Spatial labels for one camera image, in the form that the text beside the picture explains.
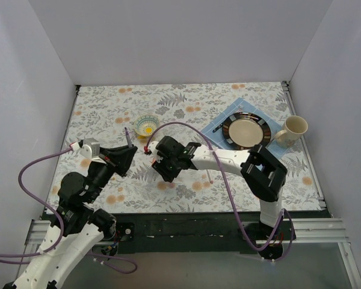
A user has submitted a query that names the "purple pen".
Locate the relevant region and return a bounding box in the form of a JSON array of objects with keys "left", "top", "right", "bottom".
[{"left": 124, "top": 127, "right": 132, "bottom": 148}]

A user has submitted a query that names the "pink white pen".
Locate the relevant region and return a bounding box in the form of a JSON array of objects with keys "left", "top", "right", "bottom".
[{"left": 206, "top": 170, "right": 214, "bottom": 184}]

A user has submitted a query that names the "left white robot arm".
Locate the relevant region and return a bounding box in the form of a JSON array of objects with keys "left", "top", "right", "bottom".
[{"left": 4, "top": 140, "right": 137, "bottom": 288}]

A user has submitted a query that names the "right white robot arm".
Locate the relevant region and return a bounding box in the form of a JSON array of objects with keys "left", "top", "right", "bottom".
[{"left": 147, "top": 136, "right": 287, "bottom": 240}]

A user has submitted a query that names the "patterned glass bowl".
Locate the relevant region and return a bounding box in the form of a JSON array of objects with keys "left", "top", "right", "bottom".
[{"left": 134, "top": 114, "right": 159, "bottom": 137}]

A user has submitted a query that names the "floral table mat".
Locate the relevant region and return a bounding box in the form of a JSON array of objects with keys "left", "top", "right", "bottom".
[{"left": 45, "top": 81, "right": 322, "bottom": 214}]

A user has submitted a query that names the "blue checked cloth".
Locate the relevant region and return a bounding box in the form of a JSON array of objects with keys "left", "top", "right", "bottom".
[{"left": 202, "top": 98, "right": 286, "bottom": 158}]

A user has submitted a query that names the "dark striped plate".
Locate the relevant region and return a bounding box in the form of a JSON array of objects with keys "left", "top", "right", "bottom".
[{"left": 222, "top": 112, "right": 271, "bottom": 151}]

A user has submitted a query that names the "cream ceramic mug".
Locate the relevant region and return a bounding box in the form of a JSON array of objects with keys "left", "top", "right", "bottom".
[{"left": 274, "top": 116, "right": 308, "bottom": 148}]

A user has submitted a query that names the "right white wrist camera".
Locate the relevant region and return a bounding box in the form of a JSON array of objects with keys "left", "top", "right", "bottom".
[{"left": 144, "top": 141, "right": 162, "bottom": 162}]

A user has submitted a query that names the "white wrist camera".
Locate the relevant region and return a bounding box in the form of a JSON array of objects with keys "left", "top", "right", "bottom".
[
  {"left": 144, "top": 141, "right": 162, "bottom": 162},
  {"left": 70, "top": 138, "right": 105, "bottom": 164}
]

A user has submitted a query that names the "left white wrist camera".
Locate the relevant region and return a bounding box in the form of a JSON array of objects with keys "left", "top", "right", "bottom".
[{"left": 70, "top": 138, "right": 105, "bottom": 164}]

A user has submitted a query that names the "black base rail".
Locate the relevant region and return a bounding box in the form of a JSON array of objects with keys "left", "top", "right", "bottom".
[{"left": 87, "top": 213, "right": 332, "bottom": 255}]

